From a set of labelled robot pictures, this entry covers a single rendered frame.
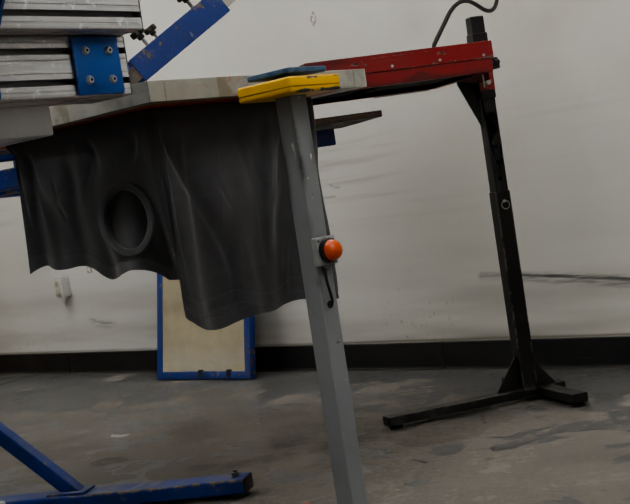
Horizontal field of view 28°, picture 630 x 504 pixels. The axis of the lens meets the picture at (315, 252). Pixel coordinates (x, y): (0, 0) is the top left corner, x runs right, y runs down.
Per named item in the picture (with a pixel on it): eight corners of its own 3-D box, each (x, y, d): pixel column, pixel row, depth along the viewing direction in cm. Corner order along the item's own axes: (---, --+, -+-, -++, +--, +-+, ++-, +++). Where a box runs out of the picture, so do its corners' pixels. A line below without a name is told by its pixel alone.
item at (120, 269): (203, 277, 239) (176, 107, 237) (168, 284, 233) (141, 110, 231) (63, 289, 271) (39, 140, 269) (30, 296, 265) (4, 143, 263)
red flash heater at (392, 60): (447, 92, 410) (442, 55, 409) (508, 74, 366) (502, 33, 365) (268, 116, 393) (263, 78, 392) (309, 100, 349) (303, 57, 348)
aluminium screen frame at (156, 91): (367, 86, 261) (364, 68, 261) (150, 102, 219) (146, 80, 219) (133, 137, 315) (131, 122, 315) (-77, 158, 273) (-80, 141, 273)
